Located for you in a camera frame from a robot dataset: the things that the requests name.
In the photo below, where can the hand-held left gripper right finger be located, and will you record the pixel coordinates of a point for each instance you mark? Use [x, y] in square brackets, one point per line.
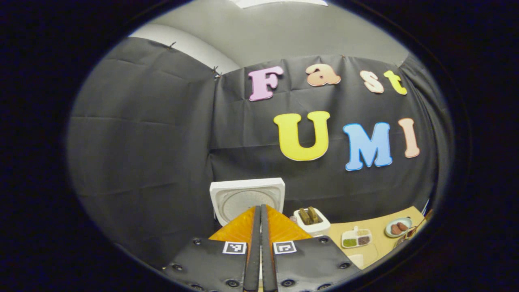
[265, 251]

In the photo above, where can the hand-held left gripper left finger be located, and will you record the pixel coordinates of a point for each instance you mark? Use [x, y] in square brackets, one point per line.
[254, 251]

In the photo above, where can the white rice cooker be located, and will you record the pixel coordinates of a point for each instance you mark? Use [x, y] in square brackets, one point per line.
[243, 194]

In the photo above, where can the white divided grain dish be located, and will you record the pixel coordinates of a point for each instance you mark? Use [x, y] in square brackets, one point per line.
[357, 240]

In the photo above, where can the brown toast slice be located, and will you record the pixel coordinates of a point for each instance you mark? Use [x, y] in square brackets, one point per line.
[304, 215]
[313, 214]

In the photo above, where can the white toaster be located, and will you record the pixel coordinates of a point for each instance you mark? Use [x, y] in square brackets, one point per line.
[318, 229]

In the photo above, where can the red meat piece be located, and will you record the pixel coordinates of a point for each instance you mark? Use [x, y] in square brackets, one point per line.
[402, 226]
[395, 229]

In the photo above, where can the pale green plate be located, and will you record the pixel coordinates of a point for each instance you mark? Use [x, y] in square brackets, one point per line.
[407, 222]

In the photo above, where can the black backdrop cloth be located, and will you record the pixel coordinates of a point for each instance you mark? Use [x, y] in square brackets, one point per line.
[142, 142]

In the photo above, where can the large ceiling light panel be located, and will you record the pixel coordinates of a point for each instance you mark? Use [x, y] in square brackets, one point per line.
[279, 2]

